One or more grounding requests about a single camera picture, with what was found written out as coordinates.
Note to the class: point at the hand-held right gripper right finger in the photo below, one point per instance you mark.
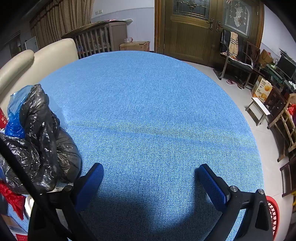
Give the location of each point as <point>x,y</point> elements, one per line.
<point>212,185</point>

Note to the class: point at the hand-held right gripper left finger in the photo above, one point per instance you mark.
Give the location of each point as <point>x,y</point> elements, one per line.
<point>90,185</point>

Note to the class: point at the black plastic garbage bag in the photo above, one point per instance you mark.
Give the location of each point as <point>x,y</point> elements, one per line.
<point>39,139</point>

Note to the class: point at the red plastic basket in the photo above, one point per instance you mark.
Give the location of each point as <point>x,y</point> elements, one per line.
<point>274,217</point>

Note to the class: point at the dark wooden chair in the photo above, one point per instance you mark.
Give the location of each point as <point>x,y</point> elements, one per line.
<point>289,176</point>
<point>252,53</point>

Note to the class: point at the red white carton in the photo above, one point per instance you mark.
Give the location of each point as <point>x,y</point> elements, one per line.
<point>16,231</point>

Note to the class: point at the blue cloth table cover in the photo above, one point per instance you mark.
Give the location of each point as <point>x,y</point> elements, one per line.
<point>150,115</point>

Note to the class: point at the white wooden stool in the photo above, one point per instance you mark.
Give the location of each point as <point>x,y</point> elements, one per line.
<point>260,106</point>

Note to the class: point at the blue plastic bag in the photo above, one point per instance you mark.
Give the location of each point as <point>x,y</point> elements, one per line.
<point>15,125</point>

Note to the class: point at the bamboo chair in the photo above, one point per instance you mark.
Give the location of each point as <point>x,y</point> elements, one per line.
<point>285,120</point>

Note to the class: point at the pink slipper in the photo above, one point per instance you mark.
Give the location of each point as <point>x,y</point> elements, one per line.
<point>231,81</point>
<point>239,86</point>

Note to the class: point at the small red plastic bag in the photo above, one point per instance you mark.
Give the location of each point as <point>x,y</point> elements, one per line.
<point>291,112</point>

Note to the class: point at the orange printed carton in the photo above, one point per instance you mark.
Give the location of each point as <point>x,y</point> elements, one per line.
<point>261,89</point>

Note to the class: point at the dark wooden desk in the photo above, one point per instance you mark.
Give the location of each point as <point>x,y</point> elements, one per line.
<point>272,77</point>

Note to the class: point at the black metal armchair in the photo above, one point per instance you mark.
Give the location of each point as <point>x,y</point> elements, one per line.
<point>240,62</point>

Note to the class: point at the beige leather sofa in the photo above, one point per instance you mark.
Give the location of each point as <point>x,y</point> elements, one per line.
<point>55,53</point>

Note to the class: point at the brown paper box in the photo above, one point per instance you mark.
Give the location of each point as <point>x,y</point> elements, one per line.
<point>264,58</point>

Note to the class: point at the computer monitor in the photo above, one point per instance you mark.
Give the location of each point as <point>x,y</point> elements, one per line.
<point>286,66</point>

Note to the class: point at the striped beige scarf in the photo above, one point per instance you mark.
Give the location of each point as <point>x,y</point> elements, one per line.
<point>233,46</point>

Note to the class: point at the brown cardboard box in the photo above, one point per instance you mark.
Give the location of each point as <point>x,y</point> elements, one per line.
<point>134,46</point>

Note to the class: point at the wooden crib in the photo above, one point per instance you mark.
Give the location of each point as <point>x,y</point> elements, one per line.
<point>118,34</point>

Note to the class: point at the wooden double door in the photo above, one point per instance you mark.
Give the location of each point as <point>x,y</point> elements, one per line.
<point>185,34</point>

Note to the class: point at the brown curtain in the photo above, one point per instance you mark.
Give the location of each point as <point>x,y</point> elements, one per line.
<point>69,16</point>

